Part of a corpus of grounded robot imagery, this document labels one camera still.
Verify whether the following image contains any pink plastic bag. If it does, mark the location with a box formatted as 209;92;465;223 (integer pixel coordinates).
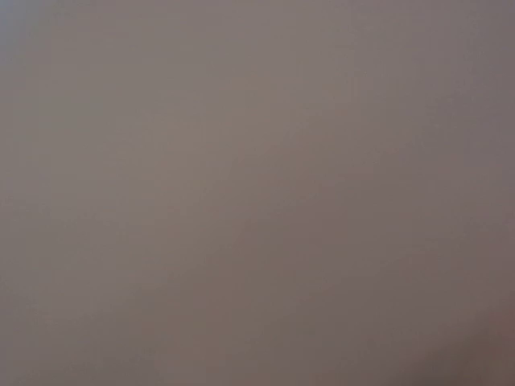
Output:
1;1;514;385

